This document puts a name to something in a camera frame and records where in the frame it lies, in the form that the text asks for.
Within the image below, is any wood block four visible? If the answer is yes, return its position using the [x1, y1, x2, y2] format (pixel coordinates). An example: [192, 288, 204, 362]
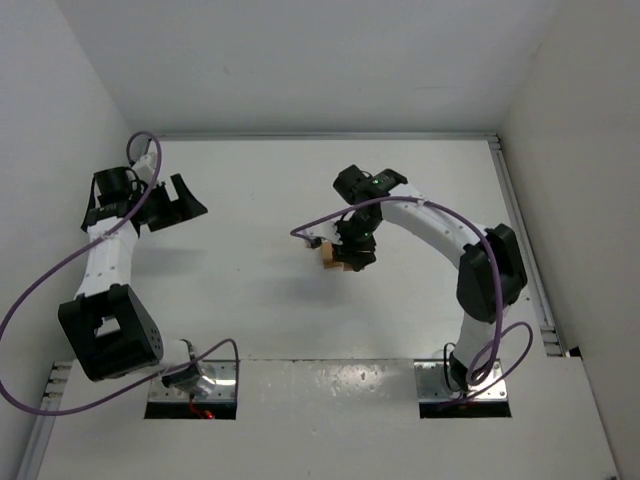
[320, 242, 342, 269]

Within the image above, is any metal base plate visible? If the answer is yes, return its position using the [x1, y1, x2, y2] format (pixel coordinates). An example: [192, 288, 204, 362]
[414, 360, 508, 403]
[148, 360, 237, 403]

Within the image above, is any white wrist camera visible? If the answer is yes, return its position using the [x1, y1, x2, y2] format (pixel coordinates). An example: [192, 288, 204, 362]
[303, 222, 342, 248]
[131, 152, 157, 183]

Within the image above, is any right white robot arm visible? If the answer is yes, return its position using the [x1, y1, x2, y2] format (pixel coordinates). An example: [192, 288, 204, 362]
[331, 165, 528, 391]

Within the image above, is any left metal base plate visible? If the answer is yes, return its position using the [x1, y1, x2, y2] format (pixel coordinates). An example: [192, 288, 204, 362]
[148, 360, 237, 403]

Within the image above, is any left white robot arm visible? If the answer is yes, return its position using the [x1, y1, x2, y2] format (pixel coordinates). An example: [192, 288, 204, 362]
[58, 167, 207, 381]

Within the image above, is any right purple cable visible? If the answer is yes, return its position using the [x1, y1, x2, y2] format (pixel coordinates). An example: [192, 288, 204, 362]
[290, 196, 535, 403]

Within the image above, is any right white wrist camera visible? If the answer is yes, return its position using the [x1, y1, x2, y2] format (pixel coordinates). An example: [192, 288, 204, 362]
[303, 222, 342, 248]

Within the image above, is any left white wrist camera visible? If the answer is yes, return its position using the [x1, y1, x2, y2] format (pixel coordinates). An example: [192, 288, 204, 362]
[131, 152, 157, 183]

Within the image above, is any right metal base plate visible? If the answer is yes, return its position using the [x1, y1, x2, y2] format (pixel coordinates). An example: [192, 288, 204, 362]
[414, 360, 508, 403]

